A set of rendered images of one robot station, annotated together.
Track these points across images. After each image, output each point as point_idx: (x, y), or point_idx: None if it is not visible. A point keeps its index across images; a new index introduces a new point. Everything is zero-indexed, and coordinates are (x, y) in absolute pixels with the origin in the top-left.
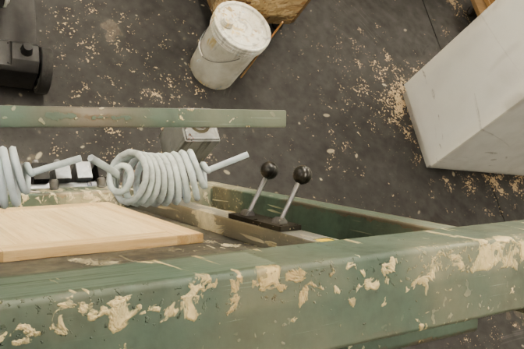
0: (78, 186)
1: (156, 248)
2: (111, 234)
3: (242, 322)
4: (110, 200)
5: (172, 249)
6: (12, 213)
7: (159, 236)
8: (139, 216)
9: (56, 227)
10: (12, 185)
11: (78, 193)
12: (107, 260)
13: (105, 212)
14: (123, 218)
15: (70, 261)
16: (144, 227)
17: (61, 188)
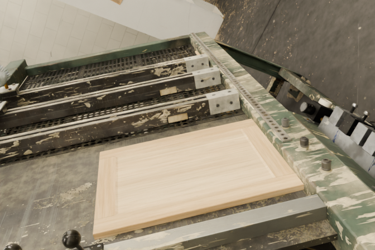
0: (366, 155)
1: (91, 215)
2: (128, 191)
3: None
4: (304, 184)
5: (83, 222)
6: (240, 145)
7: (97, 211)
8: (192, 202)
9: (170, 168)
10: None
11: (291, 160)
12: (75, 196)
13: (235, 185)
14: (195, 195)
15: (85, 183)
16: (147, 206)
17: (317, 148)
